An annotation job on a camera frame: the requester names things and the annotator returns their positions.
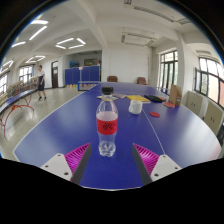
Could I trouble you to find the black bin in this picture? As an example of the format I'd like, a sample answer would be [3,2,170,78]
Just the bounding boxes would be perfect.
[217,124,224,147]

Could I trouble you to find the dark door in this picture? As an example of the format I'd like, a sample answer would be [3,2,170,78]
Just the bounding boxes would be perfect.
[51,60,60,89]

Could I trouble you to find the tall narrow window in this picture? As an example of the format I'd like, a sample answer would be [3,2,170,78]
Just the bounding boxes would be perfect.
[158,50,179,91]

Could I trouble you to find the blue partition panels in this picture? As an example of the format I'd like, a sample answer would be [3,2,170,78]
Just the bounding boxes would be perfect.
[64,65,101,86]

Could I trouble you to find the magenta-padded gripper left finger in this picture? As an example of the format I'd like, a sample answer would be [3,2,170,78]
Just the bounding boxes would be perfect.
[40,142,93,185]

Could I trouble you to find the beige cabinet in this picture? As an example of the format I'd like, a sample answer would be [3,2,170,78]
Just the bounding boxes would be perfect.
[203,99,224,136]
[185,90,205,118]

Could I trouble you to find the brown armchair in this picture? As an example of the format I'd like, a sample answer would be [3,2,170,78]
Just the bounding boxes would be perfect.
[136,76,148,86]
[106,75,119,83]

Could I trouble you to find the framed wall picture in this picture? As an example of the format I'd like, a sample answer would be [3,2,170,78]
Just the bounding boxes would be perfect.
[83,58,98,67]

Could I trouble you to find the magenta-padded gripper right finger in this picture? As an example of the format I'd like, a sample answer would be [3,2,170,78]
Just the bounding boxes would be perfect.
[131,143,183,186]

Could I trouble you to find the person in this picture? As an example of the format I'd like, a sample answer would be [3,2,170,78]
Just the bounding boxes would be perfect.
[36,64,48,102]

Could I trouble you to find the blue table with red legs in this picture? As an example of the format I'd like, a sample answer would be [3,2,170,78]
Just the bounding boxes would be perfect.
[0,88,38,138]

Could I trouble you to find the ceiling lights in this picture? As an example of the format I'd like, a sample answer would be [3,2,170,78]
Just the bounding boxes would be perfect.
[0,18,88,71]

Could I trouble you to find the black paddle case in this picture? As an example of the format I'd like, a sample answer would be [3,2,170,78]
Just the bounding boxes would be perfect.
[143,94,164,103]

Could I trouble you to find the wide multi-pane window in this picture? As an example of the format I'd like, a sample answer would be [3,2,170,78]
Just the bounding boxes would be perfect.
[194,56,224,108]

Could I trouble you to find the white mug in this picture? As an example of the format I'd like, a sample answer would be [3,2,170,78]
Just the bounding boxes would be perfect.
[128,99,144,115]

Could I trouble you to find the brown cardboard box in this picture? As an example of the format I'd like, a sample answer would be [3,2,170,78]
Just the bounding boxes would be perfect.
[168,84,183,107]

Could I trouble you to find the clear bottle with red label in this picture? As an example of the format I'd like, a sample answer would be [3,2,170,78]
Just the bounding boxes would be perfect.
[96,86,119,158]

